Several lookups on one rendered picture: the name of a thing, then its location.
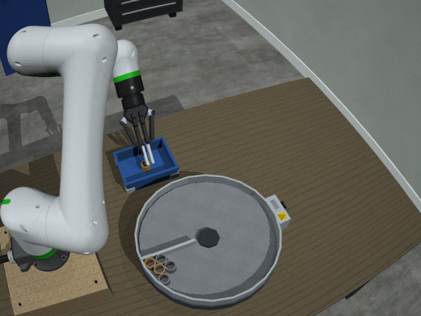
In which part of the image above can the bronze bushing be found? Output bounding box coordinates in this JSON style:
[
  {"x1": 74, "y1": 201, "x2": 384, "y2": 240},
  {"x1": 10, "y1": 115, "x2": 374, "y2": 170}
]
[
  {"x1": 144, "y1": 257, "x2": 156, "y2": 271},
  {"x1": 154, "y1": 264, "x2": 166, "y2": 276},
  {"x1": 141, "y1": 160, "x2": 151, "y2": 172}
]

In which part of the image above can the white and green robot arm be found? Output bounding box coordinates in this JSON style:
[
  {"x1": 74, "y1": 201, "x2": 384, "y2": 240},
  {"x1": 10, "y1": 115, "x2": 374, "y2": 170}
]
[{"x1": 0, "y1": 24, "x2": 144, "y2": 272}]

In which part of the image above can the grey metal bushing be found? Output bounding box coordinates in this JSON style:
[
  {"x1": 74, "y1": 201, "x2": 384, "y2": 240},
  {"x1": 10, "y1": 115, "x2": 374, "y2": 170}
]
[
  {"x1": 155, "y1": 253, "x2": 167, "y2": 265},
  {"x1": 158, "y1": 273, "x2": 170, "y2": 286},
  {"x1": 164, "y1": 260, "x2": 176, "y2": 274}
]

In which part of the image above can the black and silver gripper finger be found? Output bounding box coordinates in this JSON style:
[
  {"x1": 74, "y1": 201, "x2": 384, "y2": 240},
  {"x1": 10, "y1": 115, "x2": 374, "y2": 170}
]
[
  {"x1": 139, "y1": 109, "x2": 156, "y2": 163},
  {"x1": 119, "y1": 113, "x2": 149, "y2": 165}
]

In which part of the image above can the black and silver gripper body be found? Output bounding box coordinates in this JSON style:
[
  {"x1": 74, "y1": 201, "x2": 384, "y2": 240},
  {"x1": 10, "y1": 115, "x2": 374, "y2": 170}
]
[{"x1": 122, "y1": 93, "x2": 148, "y2": 124}]

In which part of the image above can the blue square tray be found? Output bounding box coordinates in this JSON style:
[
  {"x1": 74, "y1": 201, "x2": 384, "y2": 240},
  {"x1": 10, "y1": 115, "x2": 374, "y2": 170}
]
[{"x1": 114, "y1": 136, "x2": 180, "y2": 194}]

